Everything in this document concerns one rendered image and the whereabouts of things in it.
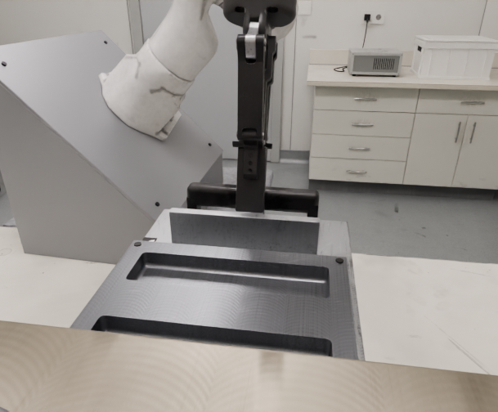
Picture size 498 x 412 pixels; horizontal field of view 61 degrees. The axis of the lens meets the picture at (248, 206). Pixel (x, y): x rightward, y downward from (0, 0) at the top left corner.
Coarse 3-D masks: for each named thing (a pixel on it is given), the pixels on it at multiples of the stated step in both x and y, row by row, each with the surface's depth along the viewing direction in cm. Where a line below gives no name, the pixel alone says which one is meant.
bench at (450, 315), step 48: (0, 240) 86; (0, 288) 73; (48, 288) 73; (96, 288) 73; (384, 288) 73; (432, 288) 73; (480, 288) 73; (384, 336) 62; (432, 336) 62; (480, 336) 62
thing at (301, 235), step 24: (168, 216) 50; (192, 216) 42; (216, 216) 42; (240, 216) 41; (264, 216) 41; (288, 216) 41; (168, 240) 45; (192, 240) 43; (216, 240) 43; (240, 240) 42; (264, 240) 42; (288, 240) 42; (312, 240) 41; (336, 240) 45; (360, 336) 32
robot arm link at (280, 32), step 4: (220, 4) 74; (296, 8) 75; (296, 12) 76; (296, 16) 76; (292, 24) 76; (276, 28) 75; (280, 28) 75; (284, 28) 75; (288, 28) 76; (292, 28) 78; (272, 32) 75; (276, 32) 76; (280, 32) 76; (284, 32) 76; (288, 32) 78; (276, 36) 76; (280, 36) 77; (284, 36) 78; (276, 40) 79
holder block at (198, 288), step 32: (128, 256) 38; (160, 256) 38; (192, 256) 38; (224, 256) 38; (256, 256) 38; (288, 256) 38; (320, 256) 38; (128, 288) 34; (160, 288) 34; (192, 288) 34; (224, 288) 36; (256, 288) 36; (288, 288) 36; (320, 288) 36; (96, 320) 30; (128, 320) 31; (160, 320) 30; (192, 320) 30; (224, 320) 30; (256, 320) 30; (288, 320) 30; (320, 320) 30; (352, 320) 30; (320, 352) 29; (352, 352) 28
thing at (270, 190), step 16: (192, 192) 48; (208, 192) 47; (224, 192) 47; (272, 192) 46; (288, 192) 46; (304, 192) 46; (192, 208) 49; (272, 208) 47; (288, 208) 47; (304, 208) 46
